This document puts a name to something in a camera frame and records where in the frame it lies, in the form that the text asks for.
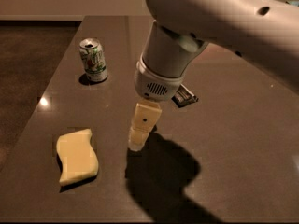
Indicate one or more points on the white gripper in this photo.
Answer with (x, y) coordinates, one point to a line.
(156, 85)

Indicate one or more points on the yellow sponge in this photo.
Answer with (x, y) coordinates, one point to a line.
(78, 159)

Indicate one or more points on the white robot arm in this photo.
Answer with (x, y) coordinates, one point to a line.
(263, 32)

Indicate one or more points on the black rxbar chocolate wrapper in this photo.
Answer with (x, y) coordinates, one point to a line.
(184, 97)

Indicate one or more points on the green white soda can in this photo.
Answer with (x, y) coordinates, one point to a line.
(93, 59)

